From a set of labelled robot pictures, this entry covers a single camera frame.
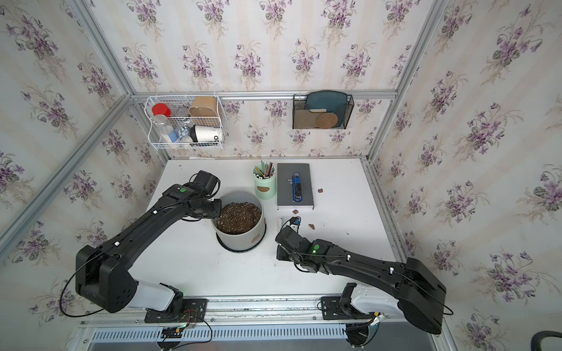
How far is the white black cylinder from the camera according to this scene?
3.05 ft

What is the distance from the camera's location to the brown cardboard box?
899mm

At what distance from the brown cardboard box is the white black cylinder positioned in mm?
55

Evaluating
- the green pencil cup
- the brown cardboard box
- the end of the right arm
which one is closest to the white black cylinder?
the brown cardboard box
